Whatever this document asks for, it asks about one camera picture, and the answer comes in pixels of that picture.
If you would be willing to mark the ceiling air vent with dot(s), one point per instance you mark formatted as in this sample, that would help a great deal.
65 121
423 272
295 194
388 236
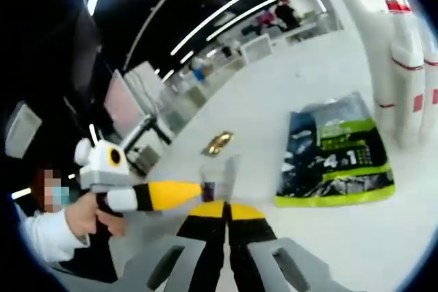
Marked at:
22 131

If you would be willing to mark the white skincare tube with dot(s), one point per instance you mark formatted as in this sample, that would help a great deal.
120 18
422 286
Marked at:
373 49

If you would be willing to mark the small ceiling light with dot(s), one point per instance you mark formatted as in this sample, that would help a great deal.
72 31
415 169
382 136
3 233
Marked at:
20 193

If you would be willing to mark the pink panel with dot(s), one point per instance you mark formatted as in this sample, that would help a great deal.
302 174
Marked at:
123 104

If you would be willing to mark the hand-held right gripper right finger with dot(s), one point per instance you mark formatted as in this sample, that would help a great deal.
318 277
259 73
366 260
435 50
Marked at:
246 237

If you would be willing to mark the green black skincare sachet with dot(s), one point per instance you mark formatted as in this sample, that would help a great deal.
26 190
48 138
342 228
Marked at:
335 155

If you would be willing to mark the person's black clothing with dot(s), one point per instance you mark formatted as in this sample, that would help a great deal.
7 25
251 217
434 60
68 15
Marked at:
89 258

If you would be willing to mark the red-banded white skincare bottle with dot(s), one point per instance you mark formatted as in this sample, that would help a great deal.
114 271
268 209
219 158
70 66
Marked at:
409 83

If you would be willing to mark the grey chair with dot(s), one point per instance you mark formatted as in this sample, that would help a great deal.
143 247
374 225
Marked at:
102 283

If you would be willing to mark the white ceiling rail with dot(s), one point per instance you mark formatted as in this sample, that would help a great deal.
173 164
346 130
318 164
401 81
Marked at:
161 13

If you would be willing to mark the white background desk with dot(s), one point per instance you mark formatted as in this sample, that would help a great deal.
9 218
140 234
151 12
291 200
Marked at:
138 133

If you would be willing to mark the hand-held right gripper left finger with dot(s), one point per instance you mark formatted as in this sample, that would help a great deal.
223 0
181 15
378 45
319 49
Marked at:
208 237

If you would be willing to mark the person's left hand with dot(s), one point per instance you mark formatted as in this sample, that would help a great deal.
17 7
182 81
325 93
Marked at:
82 216

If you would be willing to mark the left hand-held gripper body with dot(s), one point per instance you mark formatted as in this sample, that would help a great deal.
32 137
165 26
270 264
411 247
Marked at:
102 165

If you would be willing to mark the gold foil skincare sachet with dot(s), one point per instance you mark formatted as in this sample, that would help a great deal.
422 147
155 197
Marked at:
219 143

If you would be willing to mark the ceiling light strip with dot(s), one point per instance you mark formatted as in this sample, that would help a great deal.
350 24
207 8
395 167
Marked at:
236 6
256 13

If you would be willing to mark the clear blue skincare sachet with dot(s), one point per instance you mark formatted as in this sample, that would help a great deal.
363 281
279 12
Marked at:
219 172

